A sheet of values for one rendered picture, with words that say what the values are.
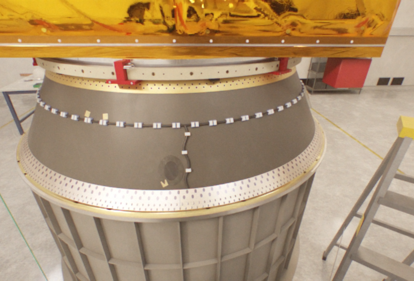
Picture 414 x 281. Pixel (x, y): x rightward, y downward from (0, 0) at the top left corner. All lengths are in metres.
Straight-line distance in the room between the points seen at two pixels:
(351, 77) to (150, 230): 1.21
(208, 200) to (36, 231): 2.24
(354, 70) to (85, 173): 1.36
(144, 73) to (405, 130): 1.07
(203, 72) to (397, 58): 8.31
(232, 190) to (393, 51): 8.15
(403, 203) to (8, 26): 1.73
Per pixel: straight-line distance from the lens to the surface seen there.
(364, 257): 1.41
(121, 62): 1.00
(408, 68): 9.42
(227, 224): 1.18
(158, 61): 1.01
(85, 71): 1.13
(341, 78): 1.32
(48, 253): 2.72
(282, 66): 1.23
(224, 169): 1.04
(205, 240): 1.21
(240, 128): 1.07
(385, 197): 1.27
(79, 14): 1.08
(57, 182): 1.29
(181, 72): 0.98
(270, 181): 1.15
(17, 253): 2.87
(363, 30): 1.27
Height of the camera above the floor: 1.89
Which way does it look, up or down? 28 degrees down
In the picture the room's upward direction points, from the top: 1 degrees clockwise
